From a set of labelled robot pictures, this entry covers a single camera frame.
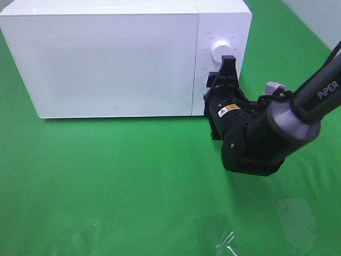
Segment white microwave door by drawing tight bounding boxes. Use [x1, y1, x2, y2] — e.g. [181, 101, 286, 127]
[1, 14, 198, 118]

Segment clear tape patch on table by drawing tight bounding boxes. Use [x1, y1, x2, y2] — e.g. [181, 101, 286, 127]
[275, 198, 317, 255]

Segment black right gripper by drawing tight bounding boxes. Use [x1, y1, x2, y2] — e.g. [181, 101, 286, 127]
[204, 55, 260, 141]

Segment upper white microwave knob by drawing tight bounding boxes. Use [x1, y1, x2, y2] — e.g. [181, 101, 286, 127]
[211, 39, 232, 63]

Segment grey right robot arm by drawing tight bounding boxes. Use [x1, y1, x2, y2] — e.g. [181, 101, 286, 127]
[204, 45, 340, 176]

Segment white microwave oven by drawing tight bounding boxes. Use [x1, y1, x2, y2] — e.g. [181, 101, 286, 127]
[1, 1, 252, 116]

